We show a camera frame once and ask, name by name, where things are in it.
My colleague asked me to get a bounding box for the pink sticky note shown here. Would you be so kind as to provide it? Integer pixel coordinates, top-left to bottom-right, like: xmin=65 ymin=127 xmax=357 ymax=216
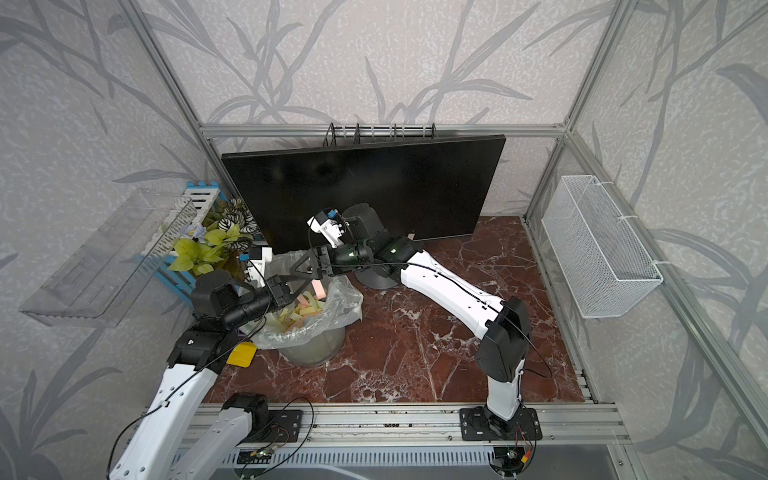
xmin=312 ymin=280 xmax=327 ymax=300

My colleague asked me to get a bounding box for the trash bin with plastic bag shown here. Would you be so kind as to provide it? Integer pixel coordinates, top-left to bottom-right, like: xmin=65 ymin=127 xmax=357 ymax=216
xmin=240 ymin=276 xmax=364 ymax=367

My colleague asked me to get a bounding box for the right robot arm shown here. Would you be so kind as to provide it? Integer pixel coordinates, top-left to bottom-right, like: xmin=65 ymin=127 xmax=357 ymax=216
xmin=290 ymin=203 xmax=543 ymax=442

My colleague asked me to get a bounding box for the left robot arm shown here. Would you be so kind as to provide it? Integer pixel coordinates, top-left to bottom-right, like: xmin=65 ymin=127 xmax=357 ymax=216
xmin=106 ymin=270 xmax=298 ymax=479

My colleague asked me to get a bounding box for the round grey monitor stand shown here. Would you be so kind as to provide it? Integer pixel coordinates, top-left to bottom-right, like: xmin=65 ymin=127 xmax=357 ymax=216
xmin=355 ymin=266 xmax=400 ymax=290

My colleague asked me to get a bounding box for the yellow sticky note pad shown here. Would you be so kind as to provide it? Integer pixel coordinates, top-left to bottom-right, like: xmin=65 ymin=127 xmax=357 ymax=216
xmin=226 ymin=342 xmax=258 ymax=368

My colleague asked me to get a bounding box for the black flat monitor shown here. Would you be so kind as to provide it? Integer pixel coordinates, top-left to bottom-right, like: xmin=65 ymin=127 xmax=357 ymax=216
xmin=222 ymin=135 xmax=506 ymax=254

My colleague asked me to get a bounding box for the green potted plant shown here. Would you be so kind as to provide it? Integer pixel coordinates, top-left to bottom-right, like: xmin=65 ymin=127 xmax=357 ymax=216
xmin=167 ymin=197 xmax=261 ymax=278

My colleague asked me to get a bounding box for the blue white slatted crate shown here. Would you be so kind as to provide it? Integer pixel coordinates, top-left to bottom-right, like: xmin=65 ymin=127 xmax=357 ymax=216
xmin=155 ymin=182 xmax=264 ymax=305

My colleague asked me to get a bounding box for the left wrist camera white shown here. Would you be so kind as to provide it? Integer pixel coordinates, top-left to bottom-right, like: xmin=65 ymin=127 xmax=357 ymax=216
xmin=239 ymin=245 xmax=273 ymax=287

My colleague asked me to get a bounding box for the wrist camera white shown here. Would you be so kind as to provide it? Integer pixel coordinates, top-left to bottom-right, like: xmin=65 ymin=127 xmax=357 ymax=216
xmin=307 ymin=208 xmax=347 ymax=248
xmin=239 ymin=245 xmax=273 ymax=287

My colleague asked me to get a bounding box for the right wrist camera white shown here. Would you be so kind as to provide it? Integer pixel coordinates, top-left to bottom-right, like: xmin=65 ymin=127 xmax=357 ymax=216
xmin=307 ymin=208 xmax=347 ymax=248

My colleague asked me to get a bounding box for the black wire rack behind monitor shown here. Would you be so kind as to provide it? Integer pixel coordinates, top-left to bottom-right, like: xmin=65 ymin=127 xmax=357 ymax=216
xmin=322 ymin=123 xmax=438 ymax=147

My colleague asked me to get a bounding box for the clear acrylic wall shelf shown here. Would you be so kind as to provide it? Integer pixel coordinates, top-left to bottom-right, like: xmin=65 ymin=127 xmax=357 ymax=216
xmin=20 ymin=189 xmax=197 ymax=328

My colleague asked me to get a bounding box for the white wire mesh basket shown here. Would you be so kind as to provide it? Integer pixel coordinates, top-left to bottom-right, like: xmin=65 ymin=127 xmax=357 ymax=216
xmin=542 ymin=175 xmax=664 ymax=318

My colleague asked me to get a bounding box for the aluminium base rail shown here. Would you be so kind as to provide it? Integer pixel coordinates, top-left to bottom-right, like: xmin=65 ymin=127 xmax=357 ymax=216
xmin=124 ymin=401 xmax=632 ymax=451

